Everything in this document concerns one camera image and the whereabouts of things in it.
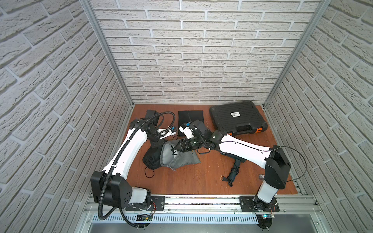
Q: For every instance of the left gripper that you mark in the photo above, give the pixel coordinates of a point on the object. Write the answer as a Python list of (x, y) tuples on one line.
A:
[(156, 140)]

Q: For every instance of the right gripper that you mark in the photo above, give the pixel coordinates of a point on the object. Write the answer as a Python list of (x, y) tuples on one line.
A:
[(183, 145)]

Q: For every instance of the black printed drawstring pouch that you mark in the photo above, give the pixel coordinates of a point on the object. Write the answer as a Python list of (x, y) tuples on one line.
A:
[(151, 160)]

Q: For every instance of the grey fabric pouch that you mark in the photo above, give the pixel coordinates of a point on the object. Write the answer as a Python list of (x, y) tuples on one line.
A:
[(173, 159)]

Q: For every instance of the black fabric pouch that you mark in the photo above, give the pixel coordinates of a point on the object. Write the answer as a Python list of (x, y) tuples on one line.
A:
[(185, 118)]

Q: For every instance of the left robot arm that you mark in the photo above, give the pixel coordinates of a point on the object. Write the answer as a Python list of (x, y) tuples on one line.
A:
[(110, 188)]

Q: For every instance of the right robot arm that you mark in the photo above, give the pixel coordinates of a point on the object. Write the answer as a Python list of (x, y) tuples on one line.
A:
[(273, 160)]

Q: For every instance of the black plastic tool case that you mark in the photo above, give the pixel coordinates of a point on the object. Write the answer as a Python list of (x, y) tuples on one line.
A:
[(238, 118)]

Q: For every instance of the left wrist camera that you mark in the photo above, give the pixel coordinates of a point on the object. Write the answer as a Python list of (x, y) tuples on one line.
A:
[(164, 133)]

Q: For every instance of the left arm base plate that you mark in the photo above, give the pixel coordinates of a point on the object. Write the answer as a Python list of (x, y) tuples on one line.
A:
[(157, 203)]

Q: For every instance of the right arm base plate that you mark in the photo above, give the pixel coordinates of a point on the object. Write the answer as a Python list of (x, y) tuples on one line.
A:
[(254, 204)]

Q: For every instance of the aluminium rail frame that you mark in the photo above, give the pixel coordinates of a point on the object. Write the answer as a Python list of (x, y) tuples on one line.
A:
[(221, 209)]

